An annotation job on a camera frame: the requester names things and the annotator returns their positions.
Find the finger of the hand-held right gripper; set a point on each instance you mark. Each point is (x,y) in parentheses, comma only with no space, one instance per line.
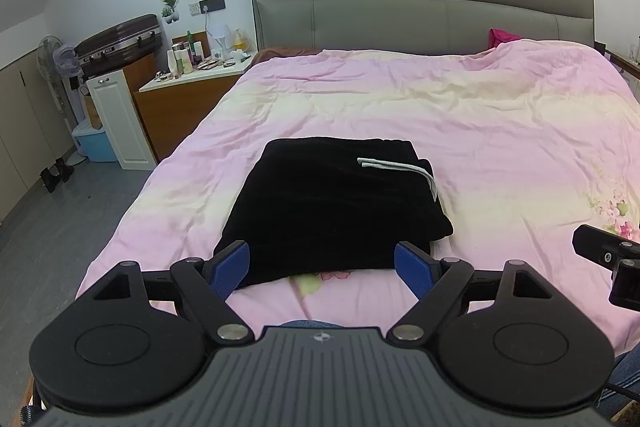
(595,243)

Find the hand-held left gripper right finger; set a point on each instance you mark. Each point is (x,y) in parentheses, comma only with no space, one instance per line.
(415,267)

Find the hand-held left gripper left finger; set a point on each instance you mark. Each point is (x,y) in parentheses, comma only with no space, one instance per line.
(232,264)

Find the black pants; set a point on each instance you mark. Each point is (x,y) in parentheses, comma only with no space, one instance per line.
(320,217)

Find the pink floral blanket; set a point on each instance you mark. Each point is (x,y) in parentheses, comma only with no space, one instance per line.
(400,107)

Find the wooden nightstand white top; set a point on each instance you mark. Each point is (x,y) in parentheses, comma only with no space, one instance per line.
(190,107)

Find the brown-edged bedside shelf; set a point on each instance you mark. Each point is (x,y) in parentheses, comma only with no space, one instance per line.
(622,67)

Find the white cabinet door panel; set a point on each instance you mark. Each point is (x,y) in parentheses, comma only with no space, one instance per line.
(122,122)

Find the blue storage box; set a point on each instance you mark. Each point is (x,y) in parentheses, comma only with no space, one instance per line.
(95,144)

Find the black boot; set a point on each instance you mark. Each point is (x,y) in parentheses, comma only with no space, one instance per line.
(49,181)
(65,169)

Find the drinking glass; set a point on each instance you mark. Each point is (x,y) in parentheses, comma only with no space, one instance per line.
(634,53)

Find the makeup palettes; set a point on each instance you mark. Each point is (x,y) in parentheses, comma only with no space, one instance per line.
(216,63)

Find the group of cosmetic bottles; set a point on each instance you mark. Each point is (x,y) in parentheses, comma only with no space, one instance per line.
(184,59)

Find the wooden cabinet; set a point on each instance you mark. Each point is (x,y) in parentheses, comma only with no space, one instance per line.
(142,72)

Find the brown bed sheet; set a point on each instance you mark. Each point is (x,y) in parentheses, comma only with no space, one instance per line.
(280,54)

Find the magenta cloth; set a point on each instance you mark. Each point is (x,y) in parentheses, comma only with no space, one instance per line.
(504,38)

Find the green bottle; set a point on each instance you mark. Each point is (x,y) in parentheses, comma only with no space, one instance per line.
(190,41)

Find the white table mirror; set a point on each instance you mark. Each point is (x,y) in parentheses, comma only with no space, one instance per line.
(218,32)

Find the beige built-in cabinet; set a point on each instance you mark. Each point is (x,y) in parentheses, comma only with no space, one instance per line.
(25,132)

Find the brown hard suitcase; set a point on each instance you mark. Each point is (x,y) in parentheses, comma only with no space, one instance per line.
(117,44)

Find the grey padded headboard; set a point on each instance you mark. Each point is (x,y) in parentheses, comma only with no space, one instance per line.
(425,2)

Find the standing fan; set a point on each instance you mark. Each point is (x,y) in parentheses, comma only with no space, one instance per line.
(59,57)

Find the white wall socket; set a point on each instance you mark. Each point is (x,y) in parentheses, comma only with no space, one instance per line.
(194,8)

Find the dark wall switch panel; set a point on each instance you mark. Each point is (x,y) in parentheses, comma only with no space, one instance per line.
(212,4)

